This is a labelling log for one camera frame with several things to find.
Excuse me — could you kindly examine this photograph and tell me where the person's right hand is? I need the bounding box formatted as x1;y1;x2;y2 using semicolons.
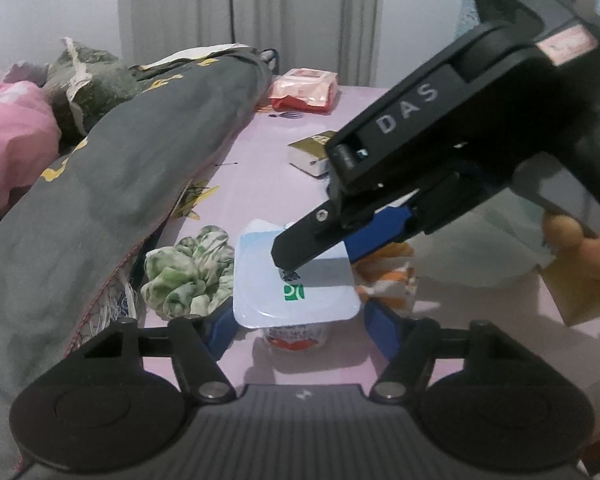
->
542;212;600;282

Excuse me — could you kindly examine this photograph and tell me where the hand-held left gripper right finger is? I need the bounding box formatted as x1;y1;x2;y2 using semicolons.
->
364;299;548;403

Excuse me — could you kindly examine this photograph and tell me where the white pleated curtain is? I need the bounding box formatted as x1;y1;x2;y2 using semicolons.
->
115;0;384;87

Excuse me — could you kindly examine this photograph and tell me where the green and white scrunchie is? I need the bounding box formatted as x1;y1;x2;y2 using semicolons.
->
140;225;239;322

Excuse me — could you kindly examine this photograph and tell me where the dark green patterned cloth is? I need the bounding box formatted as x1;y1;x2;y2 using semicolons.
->
42;37;147;147

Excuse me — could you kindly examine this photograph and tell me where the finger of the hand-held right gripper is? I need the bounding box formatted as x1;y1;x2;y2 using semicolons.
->
271;199;347;274
342;204;427;264

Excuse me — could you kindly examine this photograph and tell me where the red and white wipes pack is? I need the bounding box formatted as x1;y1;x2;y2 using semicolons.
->
270;67;340;114

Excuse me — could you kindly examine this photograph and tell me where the white yogurt cup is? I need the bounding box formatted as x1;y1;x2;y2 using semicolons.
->
232;217;364;354

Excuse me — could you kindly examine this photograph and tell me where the small gold and white box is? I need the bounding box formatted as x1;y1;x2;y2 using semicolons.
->
286;130;339;179

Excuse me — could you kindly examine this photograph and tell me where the orange and white scrunchie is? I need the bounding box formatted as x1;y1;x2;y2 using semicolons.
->
352;241;419;319

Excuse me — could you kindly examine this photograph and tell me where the clear plastic bag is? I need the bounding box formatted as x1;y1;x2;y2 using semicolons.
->
409;180;557;290

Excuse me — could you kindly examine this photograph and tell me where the pink cloth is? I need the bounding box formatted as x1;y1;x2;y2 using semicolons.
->
0;80;64;232

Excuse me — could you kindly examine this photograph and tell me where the brown cardboard box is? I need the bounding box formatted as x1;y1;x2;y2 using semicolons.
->
537;255;600;329

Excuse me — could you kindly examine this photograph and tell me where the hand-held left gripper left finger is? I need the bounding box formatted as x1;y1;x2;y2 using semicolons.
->
65;304;242;403

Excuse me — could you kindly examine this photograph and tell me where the grey blanket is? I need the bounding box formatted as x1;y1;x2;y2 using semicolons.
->
0;42;282;463

